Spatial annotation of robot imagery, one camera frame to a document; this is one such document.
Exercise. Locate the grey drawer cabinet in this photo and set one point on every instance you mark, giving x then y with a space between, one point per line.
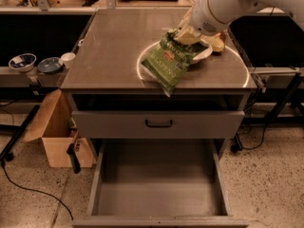
106 74

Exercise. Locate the dark blue bowl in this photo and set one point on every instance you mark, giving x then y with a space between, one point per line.
50 65

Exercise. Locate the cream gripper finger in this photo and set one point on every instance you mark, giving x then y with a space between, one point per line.
186 37
184 22

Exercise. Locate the open grey middle drawer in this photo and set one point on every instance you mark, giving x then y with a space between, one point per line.
158 184

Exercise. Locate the cardboard box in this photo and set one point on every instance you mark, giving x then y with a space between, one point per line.
50 125

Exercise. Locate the small white cup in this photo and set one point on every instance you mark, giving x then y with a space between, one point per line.
67 58

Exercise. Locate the closed grey top drawer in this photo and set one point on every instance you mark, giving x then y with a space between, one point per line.
130 124

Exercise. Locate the black drawer handle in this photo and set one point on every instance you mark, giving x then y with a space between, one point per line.
150 124

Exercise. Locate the grey side shelf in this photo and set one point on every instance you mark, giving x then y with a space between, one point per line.
12 78

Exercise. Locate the green jalapeno chip bag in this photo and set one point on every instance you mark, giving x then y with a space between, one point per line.
169 60

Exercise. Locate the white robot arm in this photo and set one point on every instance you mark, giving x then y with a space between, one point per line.
208 17

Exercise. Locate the brown chip bag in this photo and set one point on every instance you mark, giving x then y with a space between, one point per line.
217 41

